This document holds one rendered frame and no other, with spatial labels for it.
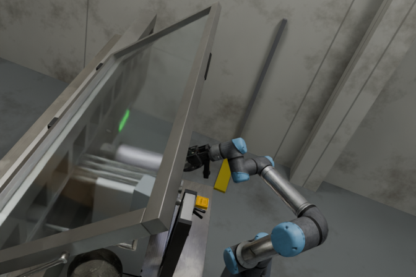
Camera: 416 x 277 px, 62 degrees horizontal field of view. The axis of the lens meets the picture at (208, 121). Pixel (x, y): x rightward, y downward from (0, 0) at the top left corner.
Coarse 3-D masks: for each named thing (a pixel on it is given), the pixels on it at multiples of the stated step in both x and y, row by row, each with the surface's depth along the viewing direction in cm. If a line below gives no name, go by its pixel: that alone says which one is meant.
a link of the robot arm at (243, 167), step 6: (240, 156) 153; (228, 162) 154; (234, 162) 152; (240, 162) 152; (246, 162) 154; (252, 162) 155; (234, 168) 152; (240, 168) 151; (246, 168) 152; (252, 168) 154; (234, 174) 151; (240, 174) 150; (246, 174) 151; (252, 174) 156; (234, 180) 152; (240, 180) 150; (246, 180) 151
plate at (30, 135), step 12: (120, 36) 224; (108, 48) 207; (96, 60) 192; (84, 72) 180; (72, 84) 169; (60, 96) 159; (48, 108) 150; (48, 120) 144; (36, 132) 137; (24, 144) 130; (12, 156) 124; (0, 168) 119; (12, 276) 94; (36, 276) 115
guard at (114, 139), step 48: (144, 48) 139; (192, 48) 108; (96, 96) 116; (144, 96) 94; (48, 144) 101; (96, 144) 83; (144, 144) 71; (48, 192) 74; (96, 192) 65; (144, 192) 57; (0, 240) 68
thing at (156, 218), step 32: (160, 32) 145; (192, 96) 76; (192, 128) 69; (32, 160) 96; (0, 192) 85; (160, 192) 52; (96, 224) 54; (128, 224) 50; (160, 224) 49; (0, 256) 60; (32, 256) 57; (64, 256) 54
